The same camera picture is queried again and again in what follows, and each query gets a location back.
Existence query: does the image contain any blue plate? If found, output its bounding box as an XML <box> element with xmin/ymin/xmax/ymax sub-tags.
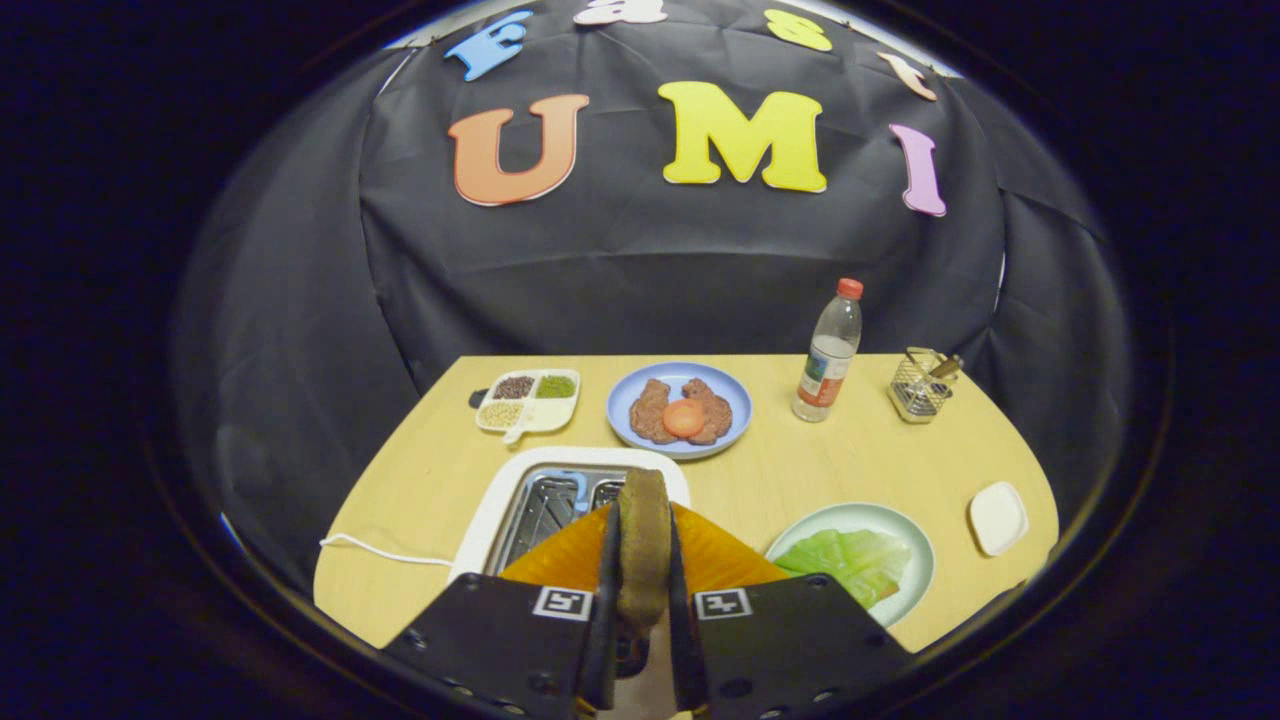
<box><xmin>606</xmin><ymin>361</ymin><xmax>753</xmax><ymax>461</ymax></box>

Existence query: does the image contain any brown meat patty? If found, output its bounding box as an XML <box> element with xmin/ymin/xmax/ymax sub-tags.
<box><xmin>682</xmin><ymin>377</ymin><xmax>734</xmax><ymax>446</ymax></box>
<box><xmin>630</xmin><ymin>378</ymin><xmax>681</xmax><ymax>445</ymax></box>

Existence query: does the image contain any pale green plate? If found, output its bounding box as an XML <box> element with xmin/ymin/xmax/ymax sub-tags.
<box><xmin>765</xmin><ymin>502</ymin><xmax>936</xmax><ymax>629</ymax></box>

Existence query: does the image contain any clear bottle with red cap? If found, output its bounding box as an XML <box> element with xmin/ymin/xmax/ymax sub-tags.
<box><xmin>792</xmin><ymin>277</ymin><xmax>865</xmax><ymax>424</ymax></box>

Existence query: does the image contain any green lettuce leaf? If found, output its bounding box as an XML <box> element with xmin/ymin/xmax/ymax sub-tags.
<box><xmin>773</xmin><ymin>528</ymin><xmax>913</xmax><ymax>609</ymax></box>

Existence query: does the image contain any small white dish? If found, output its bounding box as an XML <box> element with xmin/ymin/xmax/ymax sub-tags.
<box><xmin>967</xmin><ymin>481</ymin><xmax>1030</xmax><ymax>558</ymax></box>

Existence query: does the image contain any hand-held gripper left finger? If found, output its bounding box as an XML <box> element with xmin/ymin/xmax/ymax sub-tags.
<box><xmin>383</xmin><ymin>500</ymin><xmax>623</xmax><ymax>717</ymax></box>

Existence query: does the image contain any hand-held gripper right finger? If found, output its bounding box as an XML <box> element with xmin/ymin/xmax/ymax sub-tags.
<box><xmin>668</xmin><ymin>502</ymin><xmax>913</xmax><ymax>720</ymax></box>

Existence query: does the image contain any metal wire utensil basket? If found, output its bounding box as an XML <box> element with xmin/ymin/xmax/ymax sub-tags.
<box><xmin>887</xmin><ymin>346</ymin><xmax>959</xmax><ymax>425</ymax></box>

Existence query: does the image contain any round-topped brown bread slice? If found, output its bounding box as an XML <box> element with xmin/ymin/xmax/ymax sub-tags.
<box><xmin>615</xmin><ymin>468</ymin><xmax>673</xmax><ymax>636</ymax></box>

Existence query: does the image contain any white toaster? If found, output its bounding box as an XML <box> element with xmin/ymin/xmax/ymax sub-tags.
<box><xmin>448</xmin><ymin>446</ymin><xmax>691</xmax><ymax>586</ymax></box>

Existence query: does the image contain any white toaster cable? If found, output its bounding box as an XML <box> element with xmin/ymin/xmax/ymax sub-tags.
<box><xmin>320</xmin><ymin>533</ymin><xmax>456</xmax><ymax>568</ymax></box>

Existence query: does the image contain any white divided seasoning tray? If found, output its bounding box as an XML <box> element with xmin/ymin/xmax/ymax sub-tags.
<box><xmin>474</xmin><ymin>368</ymin><xmax>582</xmax><ymax>446</ymax></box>

